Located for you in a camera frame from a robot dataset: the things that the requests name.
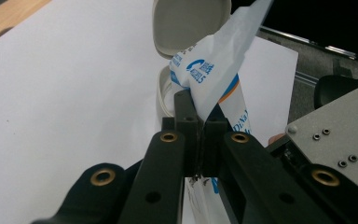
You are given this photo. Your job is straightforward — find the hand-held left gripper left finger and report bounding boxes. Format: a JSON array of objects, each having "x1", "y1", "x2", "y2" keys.
[{"x1": 162, "y1": 89, "x2": 204, "y2": 178}]

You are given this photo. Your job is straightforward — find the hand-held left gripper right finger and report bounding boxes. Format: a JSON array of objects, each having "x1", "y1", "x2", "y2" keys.
[{"x1": 203, "y1": 104, "x2": 231, "y2": 177}]

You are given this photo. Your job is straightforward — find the blue and white milk pouch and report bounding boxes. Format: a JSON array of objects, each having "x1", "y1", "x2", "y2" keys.
[{"x1": 169, "y1": 0, "x2": 274, "y2": 224}]

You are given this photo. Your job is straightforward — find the white lidded cup with handle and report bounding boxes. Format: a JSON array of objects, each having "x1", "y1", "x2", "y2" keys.
[{"x1": 152, "y1": 0, "x2": 232, "y2": 124}]

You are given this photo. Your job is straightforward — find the black rounded object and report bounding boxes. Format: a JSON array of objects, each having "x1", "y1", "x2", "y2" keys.
[{"x1": 314, "y1": 74, "x2": 358, "y2": 110}]

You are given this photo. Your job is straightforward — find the dark curtain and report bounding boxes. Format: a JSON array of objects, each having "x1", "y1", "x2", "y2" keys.
[{"x1": 231, "y1": 0, "x2": 358, "y2": 62}]

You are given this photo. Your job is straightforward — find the aluminium floor rail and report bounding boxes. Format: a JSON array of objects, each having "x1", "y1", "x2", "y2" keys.
[{"x1": 258, "y1": 25, "x2": 358, "y2": 61}]

